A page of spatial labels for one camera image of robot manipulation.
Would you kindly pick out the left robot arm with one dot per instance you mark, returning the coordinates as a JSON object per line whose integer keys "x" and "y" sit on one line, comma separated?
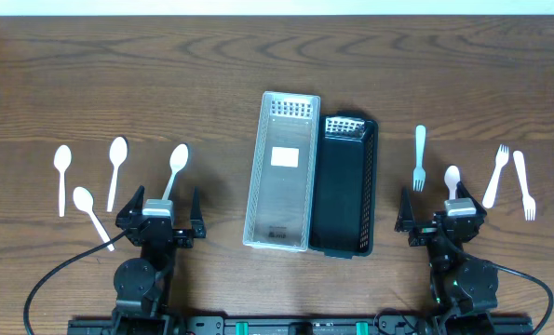
{"x": 143, "y": 284}

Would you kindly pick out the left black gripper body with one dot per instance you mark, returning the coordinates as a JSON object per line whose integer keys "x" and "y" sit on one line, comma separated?
{"x": 160, "y": 231}

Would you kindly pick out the white plastic fork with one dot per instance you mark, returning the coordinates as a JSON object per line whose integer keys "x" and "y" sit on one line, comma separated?
{"x": 419, "y": 174}
{"x": 528, "y": 202}
{"x": 500, "y": 161}

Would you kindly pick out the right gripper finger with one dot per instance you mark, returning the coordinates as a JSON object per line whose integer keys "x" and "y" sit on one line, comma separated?
{"x": 465, "y": 197}
{"x": 405, "y": 220}

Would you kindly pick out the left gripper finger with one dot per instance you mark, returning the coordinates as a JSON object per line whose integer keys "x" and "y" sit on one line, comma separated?
{"x": 198, "y": 228}
{"x": 132, "y": 209}

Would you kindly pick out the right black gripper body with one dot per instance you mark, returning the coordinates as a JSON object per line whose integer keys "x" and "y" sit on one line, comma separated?
{"x": 425, "y": 234}

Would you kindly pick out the clear plastic basket tray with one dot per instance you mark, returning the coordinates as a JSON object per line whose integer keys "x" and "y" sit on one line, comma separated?
{"x": 280, "y": 200}

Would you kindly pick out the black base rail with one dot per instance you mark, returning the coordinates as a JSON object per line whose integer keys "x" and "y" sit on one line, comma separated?
{"x": 381, "y": 324}

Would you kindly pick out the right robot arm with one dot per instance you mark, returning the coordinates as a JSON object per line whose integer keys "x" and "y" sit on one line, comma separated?
{"x": 460, "y": 285}

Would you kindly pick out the black plastic basket tray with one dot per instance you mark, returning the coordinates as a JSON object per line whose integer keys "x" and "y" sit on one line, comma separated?
{"x": 345, "y": 184}

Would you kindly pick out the white plastic spoon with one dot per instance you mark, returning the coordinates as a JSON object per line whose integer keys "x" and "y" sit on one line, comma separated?
{"x": 62, "y": 160}
{"x": 451, "y": 178}
{"x": 177, "y": 161}
{"x": 84, "y": 201}
{"x": 118, "y": 154}

